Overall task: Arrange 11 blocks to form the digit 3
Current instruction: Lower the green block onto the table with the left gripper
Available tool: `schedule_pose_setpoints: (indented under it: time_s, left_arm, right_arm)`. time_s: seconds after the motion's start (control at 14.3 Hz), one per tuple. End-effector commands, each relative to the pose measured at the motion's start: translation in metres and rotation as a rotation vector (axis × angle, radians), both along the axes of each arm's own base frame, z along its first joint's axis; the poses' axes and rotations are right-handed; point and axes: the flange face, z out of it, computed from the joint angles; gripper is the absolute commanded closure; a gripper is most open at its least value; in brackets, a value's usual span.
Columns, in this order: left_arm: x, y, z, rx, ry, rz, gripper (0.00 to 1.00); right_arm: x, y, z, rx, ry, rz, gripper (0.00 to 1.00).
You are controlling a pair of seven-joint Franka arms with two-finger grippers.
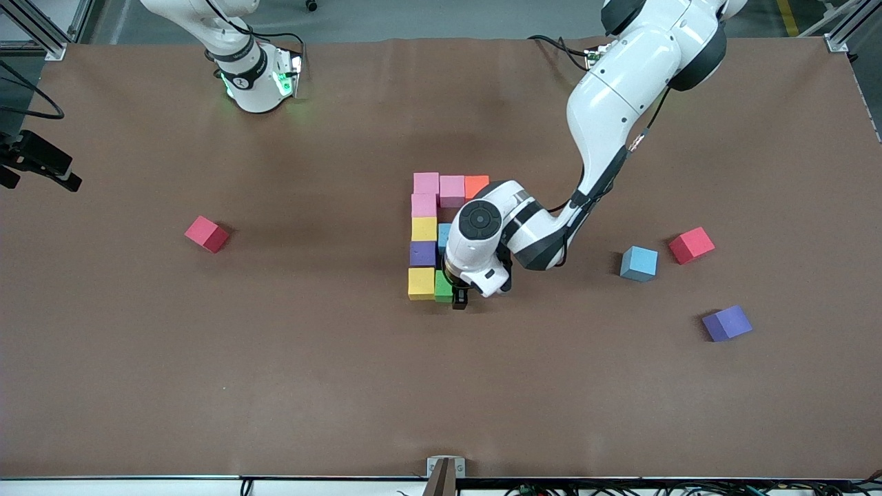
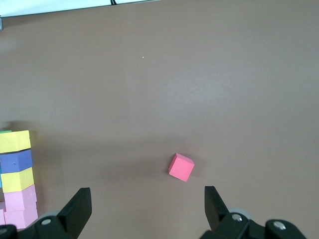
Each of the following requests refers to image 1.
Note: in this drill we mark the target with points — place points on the pink foam block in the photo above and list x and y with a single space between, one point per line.
424 205
453 191
426 183

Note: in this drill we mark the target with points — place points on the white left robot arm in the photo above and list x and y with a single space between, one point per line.
620 89

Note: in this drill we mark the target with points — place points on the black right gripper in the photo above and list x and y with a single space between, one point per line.
11 157

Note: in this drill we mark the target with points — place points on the red foam block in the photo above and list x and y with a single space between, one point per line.
690 242
204 232

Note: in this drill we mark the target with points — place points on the green foam block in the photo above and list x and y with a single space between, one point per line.
442 286

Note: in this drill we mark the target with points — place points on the orange foam block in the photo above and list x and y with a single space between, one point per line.
475 184

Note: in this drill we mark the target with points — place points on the brown table cover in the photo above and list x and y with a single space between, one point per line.
413 386

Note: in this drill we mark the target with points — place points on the blue foam block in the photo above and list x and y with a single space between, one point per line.
639 261
444 235

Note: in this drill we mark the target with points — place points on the aluminium frame profile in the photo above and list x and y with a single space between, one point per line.
836 43
56 49

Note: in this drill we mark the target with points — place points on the yellow foam block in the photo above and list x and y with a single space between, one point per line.
424 229
421 283

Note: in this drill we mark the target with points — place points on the metal base connector plate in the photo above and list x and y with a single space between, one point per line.
592 58
293 69

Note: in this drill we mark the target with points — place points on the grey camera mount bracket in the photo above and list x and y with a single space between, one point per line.
446 472

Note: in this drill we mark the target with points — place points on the white table edge rail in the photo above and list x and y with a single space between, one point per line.
138 488

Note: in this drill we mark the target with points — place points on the purple foam block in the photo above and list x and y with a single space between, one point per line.
727 320
422 253

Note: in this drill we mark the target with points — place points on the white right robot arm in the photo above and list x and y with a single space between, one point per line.
255 89

